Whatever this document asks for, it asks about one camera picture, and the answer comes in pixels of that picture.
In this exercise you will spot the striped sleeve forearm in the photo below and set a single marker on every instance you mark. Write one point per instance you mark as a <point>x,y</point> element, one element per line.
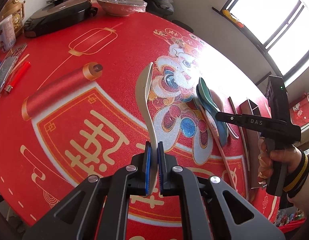
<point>299,195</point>

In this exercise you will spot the silver foil packet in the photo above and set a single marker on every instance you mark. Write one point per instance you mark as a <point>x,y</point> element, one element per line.
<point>5,69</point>

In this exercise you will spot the brown teapot figurine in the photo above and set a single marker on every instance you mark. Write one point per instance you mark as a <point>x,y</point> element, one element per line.
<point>16,9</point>

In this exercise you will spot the white spoon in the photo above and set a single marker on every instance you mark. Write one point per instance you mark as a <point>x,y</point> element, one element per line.
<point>142,89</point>

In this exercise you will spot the plastic wrapped bowl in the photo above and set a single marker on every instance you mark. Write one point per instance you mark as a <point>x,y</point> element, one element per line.
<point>122,7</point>

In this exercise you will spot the teal spoon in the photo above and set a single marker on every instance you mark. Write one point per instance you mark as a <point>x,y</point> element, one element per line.
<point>205,98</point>

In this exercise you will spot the light blue spoon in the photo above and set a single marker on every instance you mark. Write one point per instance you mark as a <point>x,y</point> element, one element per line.
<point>198,104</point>

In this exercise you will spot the yellow toy on windowsill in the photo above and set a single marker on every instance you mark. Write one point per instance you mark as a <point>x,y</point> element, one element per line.
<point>230,17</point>

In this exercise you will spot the window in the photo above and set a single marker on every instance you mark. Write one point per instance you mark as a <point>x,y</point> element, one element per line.
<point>279,29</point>

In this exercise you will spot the red printed tablecloth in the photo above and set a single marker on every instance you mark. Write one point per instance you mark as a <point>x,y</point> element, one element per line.
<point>72,138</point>

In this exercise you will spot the white cup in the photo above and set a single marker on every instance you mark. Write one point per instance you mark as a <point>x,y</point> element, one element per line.
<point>7,34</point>

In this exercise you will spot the red wall decoration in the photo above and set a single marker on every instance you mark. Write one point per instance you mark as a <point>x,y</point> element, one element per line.
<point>300,111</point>

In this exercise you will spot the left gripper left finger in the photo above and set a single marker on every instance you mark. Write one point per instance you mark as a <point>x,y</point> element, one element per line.
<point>146,166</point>

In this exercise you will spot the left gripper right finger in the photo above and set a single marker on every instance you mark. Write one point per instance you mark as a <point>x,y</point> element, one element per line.
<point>162,166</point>

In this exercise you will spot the person's right hand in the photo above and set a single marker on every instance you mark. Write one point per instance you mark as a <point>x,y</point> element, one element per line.
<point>291,156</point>

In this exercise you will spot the green chopstick on table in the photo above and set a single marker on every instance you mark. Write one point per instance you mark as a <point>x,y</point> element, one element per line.
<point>242,136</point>

